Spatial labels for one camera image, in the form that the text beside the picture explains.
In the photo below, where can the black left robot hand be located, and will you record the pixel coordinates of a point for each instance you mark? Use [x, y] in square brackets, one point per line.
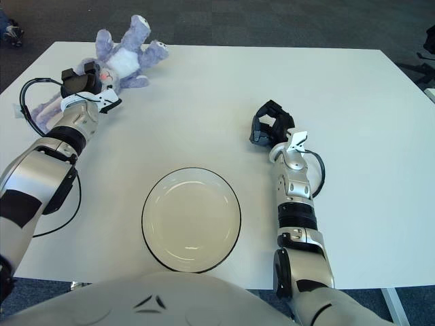
[79, 85]

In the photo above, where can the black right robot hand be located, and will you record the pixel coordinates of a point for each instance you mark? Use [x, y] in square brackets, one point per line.
[282, 125]

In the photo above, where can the purple plush bunny doll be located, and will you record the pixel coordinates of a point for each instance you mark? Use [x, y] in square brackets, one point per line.
[125, 57]

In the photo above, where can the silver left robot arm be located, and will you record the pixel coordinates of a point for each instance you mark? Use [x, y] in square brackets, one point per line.
[51, 163]

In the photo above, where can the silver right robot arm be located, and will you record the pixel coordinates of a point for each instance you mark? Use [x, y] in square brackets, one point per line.
[295, 190]

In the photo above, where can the white plate with black rim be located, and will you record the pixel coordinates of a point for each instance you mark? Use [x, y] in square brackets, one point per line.
[190, 217]

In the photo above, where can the patterned sneaker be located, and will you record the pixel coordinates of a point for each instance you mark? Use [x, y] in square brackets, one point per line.
[13, 34]

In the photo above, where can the white side table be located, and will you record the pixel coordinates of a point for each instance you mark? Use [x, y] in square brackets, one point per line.
[431, 94]

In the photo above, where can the black office chair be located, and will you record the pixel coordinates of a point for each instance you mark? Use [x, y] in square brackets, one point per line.
[429, 44]

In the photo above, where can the silver robot torso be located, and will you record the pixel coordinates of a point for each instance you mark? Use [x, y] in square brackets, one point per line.
[170, 302]

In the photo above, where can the white table leg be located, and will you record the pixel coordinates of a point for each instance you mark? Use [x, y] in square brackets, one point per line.
[396, 305]

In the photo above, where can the metal table leg bracket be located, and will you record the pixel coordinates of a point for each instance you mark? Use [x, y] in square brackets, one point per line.
[79, 285]

